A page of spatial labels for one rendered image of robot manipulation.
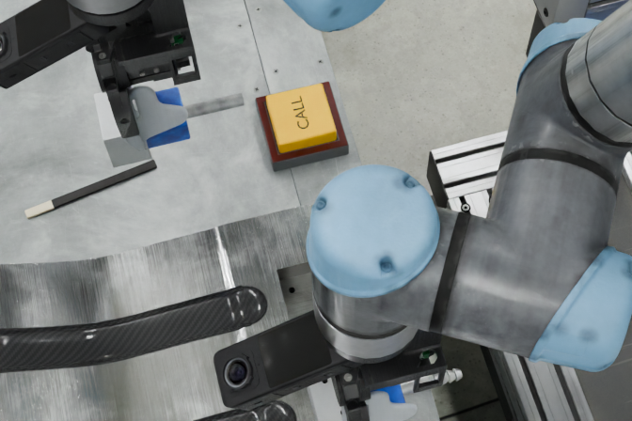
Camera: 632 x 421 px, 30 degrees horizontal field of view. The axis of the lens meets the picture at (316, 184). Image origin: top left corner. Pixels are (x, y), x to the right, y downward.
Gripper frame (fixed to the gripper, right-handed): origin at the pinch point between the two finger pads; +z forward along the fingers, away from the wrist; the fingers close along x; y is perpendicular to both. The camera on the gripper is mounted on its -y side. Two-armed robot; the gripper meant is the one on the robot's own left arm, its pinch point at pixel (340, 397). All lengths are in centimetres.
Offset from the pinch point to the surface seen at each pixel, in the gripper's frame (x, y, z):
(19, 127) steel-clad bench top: 39.6, -24.4, 10.9
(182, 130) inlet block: 26.9, -7.7, -2.9
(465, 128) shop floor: 68, 41, 91
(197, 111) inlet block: 28.6, -6.0, -2.7
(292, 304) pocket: 10.8, -1.7, 4.6
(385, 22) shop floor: 94, 33, 91
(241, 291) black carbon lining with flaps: 12.2, -6.0, 2.1
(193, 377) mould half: 5.6, -11.7, 2.4
